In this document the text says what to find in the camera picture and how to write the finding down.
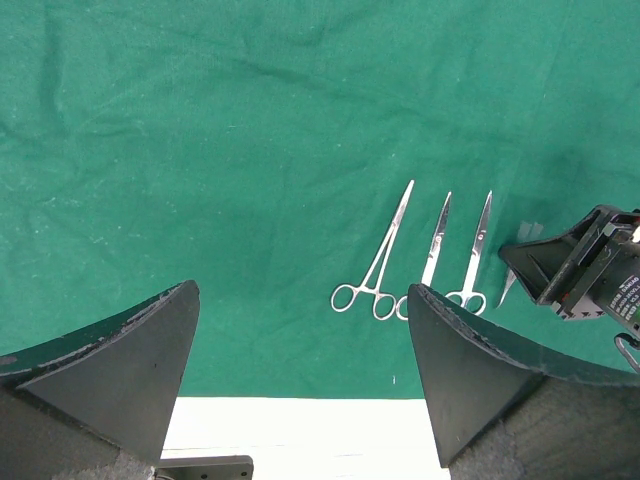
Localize steel forceps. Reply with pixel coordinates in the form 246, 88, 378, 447
445, 190, 493, 316
330, 179, 415, 321

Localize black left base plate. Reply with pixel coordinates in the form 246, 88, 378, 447
154, 455, 254, 480

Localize green surgical cloth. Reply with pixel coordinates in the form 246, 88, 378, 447
1, 1, 639, 398

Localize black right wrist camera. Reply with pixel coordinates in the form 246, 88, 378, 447
594, 250, 639, 338

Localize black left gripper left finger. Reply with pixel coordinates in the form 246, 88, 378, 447
1, 280, 200, 479

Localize steel tweezers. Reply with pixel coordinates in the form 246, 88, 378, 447
495, 219, 544, 310

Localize steel surgical scissors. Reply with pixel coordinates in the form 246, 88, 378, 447
395, 191, 453, 321

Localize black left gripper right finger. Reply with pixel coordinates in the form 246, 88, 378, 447
408, 284, 639, 479

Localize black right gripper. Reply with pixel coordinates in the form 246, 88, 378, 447
498, 205, 639, 320

